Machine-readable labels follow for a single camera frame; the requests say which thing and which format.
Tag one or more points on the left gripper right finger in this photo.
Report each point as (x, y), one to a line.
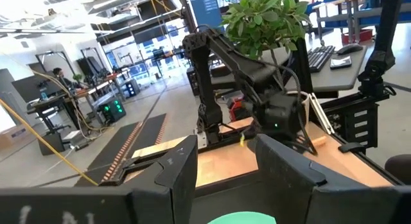
(295, 192)

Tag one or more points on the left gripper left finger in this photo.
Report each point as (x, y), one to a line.
(175, 185)

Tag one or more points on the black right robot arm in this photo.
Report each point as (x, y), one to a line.
(205, 73)

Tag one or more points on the black rectangular tray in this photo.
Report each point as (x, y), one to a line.
(231, 198)

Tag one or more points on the turquoise round plate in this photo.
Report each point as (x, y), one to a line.
(242, 219)

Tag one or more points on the red toolbox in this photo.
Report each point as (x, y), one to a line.
(236, 109)

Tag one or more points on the black floor mat orange edge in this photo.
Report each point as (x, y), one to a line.
(149, 134)
(109, 153)

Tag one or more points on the black drawer cabinet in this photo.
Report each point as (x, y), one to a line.
(343, 127)

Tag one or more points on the grey office desk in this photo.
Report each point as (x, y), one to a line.
(337, 79)

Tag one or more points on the black computer keyboard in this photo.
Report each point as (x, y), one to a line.
(319, 57)

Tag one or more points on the black smartphone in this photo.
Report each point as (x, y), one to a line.
(341, 62)

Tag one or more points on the black computer mouse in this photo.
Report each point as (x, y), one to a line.
(349, 49)

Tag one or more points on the green potted plant white pot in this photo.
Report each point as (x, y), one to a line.
(263, 22)

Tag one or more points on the computer tower green lights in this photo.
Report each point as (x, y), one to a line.
(112, 111)

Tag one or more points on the computer tower white lights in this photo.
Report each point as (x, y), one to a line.
(132, 87)

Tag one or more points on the black chair back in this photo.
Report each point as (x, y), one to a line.
(399, 167)

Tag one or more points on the red storage bin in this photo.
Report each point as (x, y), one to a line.
(356, 36)

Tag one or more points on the black articulated stand pole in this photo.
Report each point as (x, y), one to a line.
(382, 41)

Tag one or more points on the large blue display screen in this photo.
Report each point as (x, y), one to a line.
(205, 9)

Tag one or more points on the wooden work desk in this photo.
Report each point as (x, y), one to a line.
(80, 94)

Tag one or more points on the blue workbench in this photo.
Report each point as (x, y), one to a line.
(369, 12)

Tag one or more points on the person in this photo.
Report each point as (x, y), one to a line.
(59, 73)

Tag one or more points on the cardboard box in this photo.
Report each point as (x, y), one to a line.
(13, 135)

